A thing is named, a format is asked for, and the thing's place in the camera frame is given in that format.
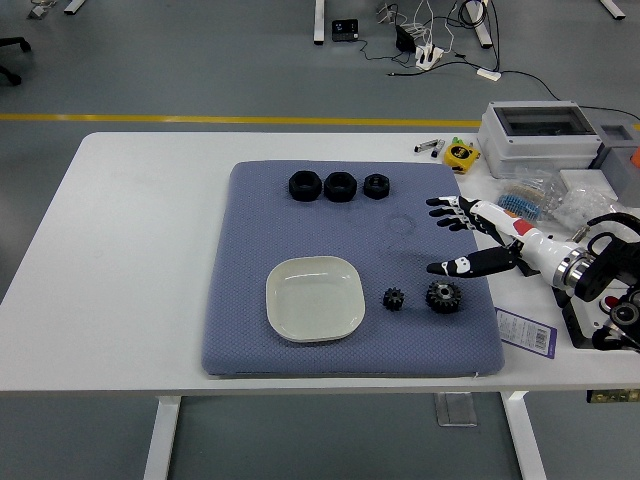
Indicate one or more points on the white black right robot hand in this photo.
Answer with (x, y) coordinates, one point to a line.
(505, 222)

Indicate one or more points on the black device on floor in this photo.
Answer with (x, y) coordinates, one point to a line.
(345, 30)

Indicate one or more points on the small black hex nut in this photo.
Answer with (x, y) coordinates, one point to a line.
(376, 185)

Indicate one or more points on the grey electrical enclosure box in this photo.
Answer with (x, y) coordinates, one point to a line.
(535, 145)

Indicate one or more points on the clear bag of resistors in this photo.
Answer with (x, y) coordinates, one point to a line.
(525, 197)

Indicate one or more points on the yellow tape measure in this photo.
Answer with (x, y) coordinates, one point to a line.
(461, 157)

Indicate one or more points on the grey device with window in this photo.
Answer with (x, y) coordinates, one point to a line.
(620, 160)

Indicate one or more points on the clear bag of white parts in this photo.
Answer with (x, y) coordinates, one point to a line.
(582, 207)

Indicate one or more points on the black office chair base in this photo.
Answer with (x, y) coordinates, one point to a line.
(12, 45)

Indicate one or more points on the black white marker pen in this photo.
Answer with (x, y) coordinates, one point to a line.
(438, 149)
(425, 146)

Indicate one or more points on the white square dish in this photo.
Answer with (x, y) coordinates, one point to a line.
(312, 300)

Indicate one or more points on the small black gear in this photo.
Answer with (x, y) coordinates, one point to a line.
(394, 299)

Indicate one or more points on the large black hex nut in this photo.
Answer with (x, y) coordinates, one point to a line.
(340, 186)
(304, 186)

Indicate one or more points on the large black gear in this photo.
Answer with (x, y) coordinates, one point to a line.
(443, 297)

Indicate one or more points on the white power strip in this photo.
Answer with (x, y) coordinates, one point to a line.
(429, 56)

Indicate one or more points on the blue-grey quilted mat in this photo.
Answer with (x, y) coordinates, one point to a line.
(300, 235)

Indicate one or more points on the orange object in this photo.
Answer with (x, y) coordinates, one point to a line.
(636, 157)

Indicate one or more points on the black power adapter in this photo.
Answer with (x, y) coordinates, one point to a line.
(405, 38)

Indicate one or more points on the clear plastic bracket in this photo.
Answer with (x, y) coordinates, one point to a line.
(455, 410)

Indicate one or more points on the white power adapter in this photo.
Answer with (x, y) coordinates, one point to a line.
(488, 74)

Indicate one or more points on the purple white label card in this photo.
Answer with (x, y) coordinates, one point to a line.
(525, 332)

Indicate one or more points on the white background table leg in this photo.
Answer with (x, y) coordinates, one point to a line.
(482, 30)
(614, 7)
(319, 20)
(74, 5)

